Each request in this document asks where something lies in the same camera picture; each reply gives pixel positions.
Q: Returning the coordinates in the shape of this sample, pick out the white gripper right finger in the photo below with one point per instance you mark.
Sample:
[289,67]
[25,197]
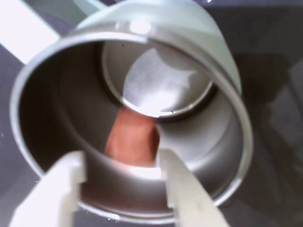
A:
[189,196]

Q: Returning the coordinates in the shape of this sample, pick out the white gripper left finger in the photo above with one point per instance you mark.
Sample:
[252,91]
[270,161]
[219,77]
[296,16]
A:
[54,189]

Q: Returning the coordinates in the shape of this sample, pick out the orange-red cube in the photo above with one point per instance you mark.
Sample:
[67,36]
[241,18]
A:
[132,139]

